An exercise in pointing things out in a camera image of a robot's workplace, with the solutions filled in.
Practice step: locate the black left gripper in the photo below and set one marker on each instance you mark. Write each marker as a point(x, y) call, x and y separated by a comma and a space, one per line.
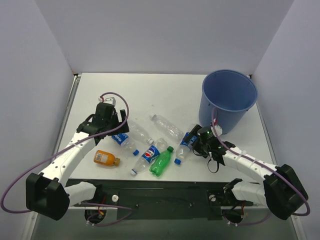
point(119, 122)

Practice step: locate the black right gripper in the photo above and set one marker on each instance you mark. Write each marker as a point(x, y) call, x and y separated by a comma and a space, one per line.
point(194, 136)

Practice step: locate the small blue label water bottle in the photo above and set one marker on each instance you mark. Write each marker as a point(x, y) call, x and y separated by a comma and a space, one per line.
point(183, 150)

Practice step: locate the clear bottle white cap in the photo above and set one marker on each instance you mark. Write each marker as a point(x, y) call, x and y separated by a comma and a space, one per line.
point(167, 127)

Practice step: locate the green plastic bottle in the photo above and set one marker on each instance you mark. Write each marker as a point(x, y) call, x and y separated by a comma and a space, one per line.
point(161, 162)

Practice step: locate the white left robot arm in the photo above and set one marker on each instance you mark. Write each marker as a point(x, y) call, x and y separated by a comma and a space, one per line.
point(47, 192)

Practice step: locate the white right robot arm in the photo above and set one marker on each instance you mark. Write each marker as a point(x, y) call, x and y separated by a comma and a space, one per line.
point(273, 186)

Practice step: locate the blue plastic bin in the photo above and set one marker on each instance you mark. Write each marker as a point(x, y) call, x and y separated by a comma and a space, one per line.
point(230, 94)

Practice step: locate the small Pepsi bottle blue cap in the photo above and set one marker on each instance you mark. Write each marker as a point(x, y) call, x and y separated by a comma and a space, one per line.
point(126, 143)

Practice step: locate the orange juice bottle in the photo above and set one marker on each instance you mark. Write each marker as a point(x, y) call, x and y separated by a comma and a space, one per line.
point(106, 159)

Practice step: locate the large Pepsi bottle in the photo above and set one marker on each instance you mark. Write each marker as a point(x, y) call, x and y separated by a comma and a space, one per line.
point(145, 160)

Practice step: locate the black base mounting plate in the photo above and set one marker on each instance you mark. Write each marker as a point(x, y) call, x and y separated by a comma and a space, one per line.
point(166, 200)

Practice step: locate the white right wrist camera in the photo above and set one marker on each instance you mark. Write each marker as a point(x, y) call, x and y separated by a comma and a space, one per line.
point(217, 128)

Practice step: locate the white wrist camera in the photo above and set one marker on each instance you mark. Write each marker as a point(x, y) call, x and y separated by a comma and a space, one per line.
point(217, 128)
point(110, 100)

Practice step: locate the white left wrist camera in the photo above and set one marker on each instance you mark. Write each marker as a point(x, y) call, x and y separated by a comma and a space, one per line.
point(110, 100)

